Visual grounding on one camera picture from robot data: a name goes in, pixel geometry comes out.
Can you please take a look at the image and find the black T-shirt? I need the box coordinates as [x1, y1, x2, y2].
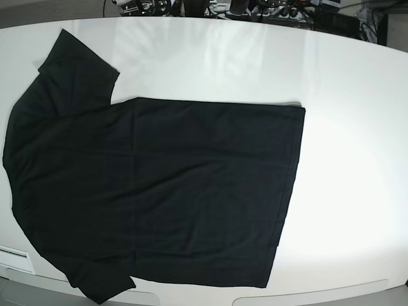
[3, 31, 305, 304]

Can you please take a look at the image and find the black equipment clutter behind table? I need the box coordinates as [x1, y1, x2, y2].
[113, 1, 390, 43]

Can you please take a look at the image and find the white label plate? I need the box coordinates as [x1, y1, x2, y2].
[0, 246, 35, 275]

